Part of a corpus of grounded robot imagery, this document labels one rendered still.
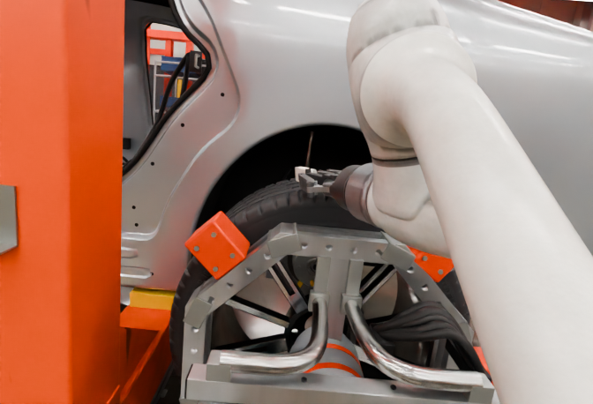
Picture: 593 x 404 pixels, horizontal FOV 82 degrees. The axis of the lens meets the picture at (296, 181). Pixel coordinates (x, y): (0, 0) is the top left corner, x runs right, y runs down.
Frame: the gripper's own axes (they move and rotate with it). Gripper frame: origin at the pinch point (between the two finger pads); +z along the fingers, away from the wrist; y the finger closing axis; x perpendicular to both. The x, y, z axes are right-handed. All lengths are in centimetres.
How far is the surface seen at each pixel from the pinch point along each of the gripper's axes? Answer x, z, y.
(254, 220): -7.8, 1.1, -11.4
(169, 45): 222, 923, 92
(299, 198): -4.2, -2.1, -2.7
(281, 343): -37.0, 1.7, -7.8
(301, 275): -40, 33, 13
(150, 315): -45, 45, -34
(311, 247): -10.9, -11.0, -5.2
